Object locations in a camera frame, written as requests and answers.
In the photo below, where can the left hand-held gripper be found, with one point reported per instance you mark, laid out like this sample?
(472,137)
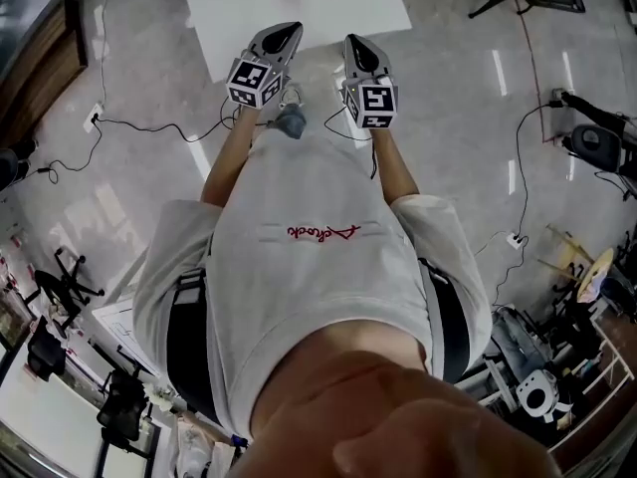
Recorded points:
(261,58)

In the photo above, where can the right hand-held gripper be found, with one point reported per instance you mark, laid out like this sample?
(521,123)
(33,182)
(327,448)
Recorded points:
(370,90)

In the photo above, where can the person's right forearm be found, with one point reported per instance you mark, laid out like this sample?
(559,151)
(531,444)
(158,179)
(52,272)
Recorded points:
(393,167)

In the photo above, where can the person's left forearm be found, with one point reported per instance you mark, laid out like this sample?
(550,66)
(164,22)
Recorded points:
(226,157)

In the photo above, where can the person's white shoe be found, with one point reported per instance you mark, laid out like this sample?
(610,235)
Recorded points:
(291,95)

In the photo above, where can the white table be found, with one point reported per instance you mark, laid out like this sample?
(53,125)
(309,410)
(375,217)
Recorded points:
(249,3)

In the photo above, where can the person's blue jeans leg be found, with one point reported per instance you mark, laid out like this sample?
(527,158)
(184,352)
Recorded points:
(291,122)

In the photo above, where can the white floor power strip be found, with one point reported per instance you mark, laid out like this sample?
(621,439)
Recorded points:
(93,116)
(516,240)

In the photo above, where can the person's white t-shirt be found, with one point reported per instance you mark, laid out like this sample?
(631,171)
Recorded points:
(308,267)

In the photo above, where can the brown wooden cabinet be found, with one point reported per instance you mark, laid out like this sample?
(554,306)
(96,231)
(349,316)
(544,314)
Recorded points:
(35,63)

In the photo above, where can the black office chair base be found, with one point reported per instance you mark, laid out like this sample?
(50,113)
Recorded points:
(67,284)

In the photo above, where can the white whiteboard panel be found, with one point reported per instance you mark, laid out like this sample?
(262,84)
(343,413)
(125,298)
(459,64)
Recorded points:
(124,334)

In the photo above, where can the person's chin and neck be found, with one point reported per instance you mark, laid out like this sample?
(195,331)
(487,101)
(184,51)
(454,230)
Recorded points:
(388,406)

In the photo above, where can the white round device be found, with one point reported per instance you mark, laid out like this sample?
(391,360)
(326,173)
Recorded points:
(535,391)

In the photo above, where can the black mesh office chair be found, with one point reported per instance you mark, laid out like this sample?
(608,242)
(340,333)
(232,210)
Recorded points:
(122,408)

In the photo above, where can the white wall socket box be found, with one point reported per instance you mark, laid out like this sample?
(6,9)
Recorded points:
(558,96)

